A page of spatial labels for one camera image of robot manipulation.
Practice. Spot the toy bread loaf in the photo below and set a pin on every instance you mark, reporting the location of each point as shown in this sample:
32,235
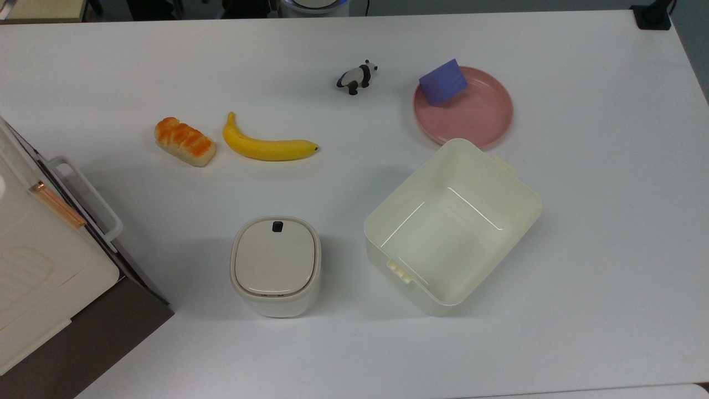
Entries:
185,143

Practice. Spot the yellow toy banana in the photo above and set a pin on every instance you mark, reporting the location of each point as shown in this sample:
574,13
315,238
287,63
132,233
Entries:
266,149

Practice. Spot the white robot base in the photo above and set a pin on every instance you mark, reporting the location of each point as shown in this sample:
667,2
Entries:
313,6

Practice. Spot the purple cube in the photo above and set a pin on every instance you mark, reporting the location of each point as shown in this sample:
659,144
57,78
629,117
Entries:
443,83

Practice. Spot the pink plate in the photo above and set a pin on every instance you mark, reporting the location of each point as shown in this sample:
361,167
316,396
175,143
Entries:
476,119

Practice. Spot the orange box latch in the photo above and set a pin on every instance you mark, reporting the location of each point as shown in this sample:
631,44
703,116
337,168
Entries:
58,205

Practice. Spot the black table clamp mount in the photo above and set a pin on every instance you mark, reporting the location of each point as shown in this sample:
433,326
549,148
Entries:
652,16

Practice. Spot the cream open plastic bin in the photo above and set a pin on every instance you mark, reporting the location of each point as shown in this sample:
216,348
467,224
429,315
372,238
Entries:
443,244

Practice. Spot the toy panda figure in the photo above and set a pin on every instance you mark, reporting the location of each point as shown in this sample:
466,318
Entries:
354,77

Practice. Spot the small beige lidded trash can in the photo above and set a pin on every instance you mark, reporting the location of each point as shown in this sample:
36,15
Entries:
276,260

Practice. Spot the yellow side table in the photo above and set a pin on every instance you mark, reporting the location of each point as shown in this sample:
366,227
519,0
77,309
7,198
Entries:
39,10

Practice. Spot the dark wood cabinet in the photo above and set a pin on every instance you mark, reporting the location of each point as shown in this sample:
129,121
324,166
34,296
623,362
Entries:
83,343

